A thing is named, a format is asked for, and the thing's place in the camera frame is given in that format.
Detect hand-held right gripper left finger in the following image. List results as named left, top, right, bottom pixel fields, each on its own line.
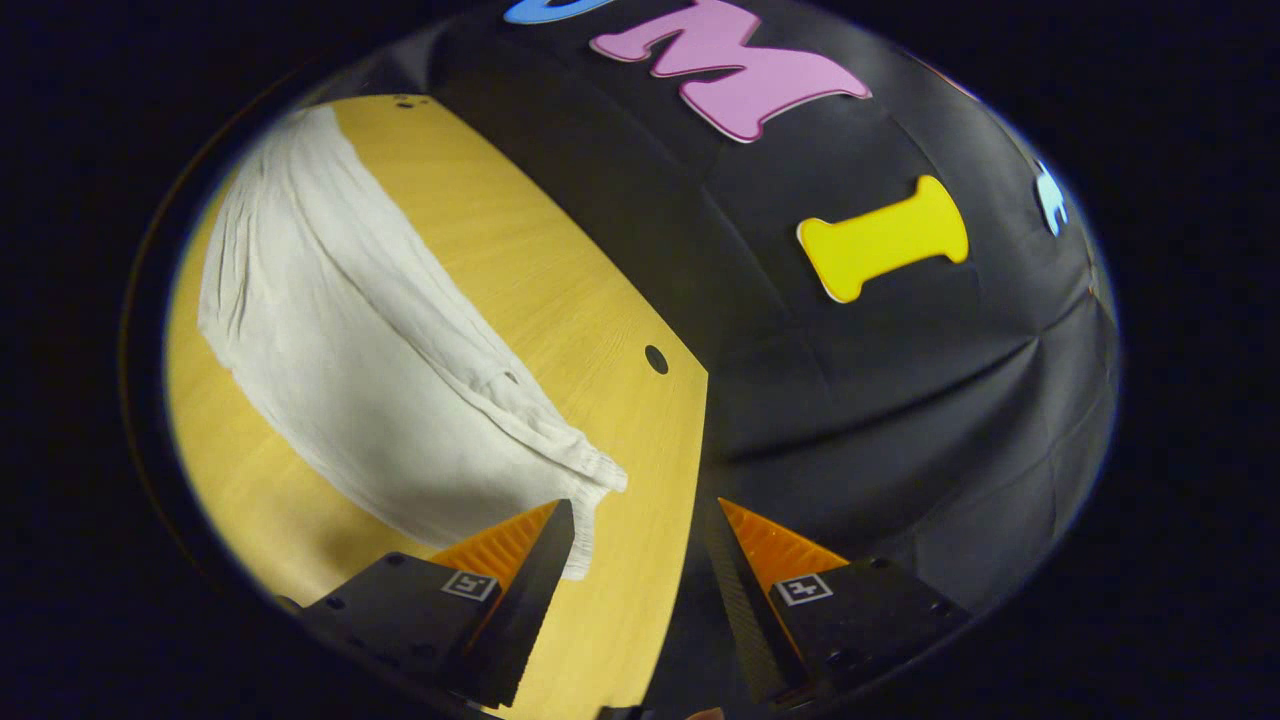
left=278, top=499, right=577, bottom=709

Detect black backdrop cloth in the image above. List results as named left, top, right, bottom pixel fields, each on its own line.
left=300, top=0, right=1121, bottom=706

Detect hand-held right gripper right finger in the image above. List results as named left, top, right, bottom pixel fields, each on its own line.
left=704, top=496, right=975, bottom=706

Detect white jeans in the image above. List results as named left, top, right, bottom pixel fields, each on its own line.
left=197, top=105, right=629, bottom=582

